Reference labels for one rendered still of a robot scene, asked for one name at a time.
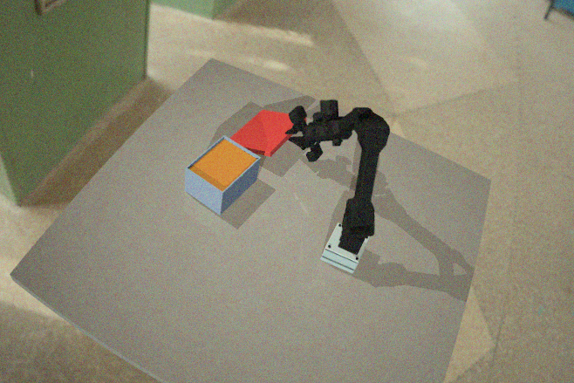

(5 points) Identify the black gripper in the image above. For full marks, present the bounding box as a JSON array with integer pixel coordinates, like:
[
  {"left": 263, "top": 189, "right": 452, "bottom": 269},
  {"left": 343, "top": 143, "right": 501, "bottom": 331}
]
[{"left": 285, "top": 106, "right": 323, "bottom": 162}]

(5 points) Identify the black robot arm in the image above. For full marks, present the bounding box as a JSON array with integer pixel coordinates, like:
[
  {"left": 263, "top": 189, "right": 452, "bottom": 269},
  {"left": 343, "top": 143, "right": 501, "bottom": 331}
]
[{"left": 308, "top": 99, "right": 390, "bottom": 255}]

